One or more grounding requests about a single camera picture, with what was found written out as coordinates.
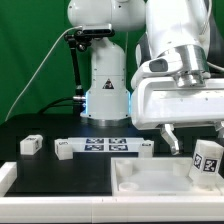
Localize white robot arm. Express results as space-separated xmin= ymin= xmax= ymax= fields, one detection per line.
xmin=68 ymin=0 xmax=224 ymax=154

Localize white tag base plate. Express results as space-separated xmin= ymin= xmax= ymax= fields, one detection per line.
xmin=68 ymin=137 xmax=143 ymax=153

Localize white cable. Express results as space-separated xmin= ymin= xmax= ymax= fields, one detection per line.
xmin=4 ymin=25 xmax=84 ymax=123

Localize black camera on mount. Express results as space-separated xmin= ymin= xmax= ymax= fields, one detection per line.
xmin=82 ymin=24 xmax=115 ymax=37

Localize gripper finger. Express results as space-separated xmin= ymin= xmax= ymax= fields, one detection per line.
xmin=215 ymin=121 xmax=224 ymax=138
xmin=160 ymin=124 xmax=180 ymax=155

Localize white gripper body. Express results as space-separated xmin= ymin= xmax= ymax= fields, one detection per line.
xmin=131 ymin=56 xmax=224 ymax=130

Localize black cables at base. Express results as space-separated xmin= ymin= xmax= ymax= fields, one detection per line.
xmin=39 ymin=96 xmax=84 ymax=115

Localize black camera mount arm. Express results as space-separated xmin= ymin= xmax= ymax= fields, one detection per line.
xmin=64 ymin=32 xmax=91 ymax=96

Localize white U-shaped fence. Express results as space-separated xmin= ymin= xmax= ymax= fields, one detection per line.
xmin=0 ymin=162 xmax=224 ymax=224

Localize white square tabletop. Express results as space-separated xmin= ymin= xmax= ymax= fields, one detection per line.
xmin=111 ymin=157 xmax=224 ymax=197

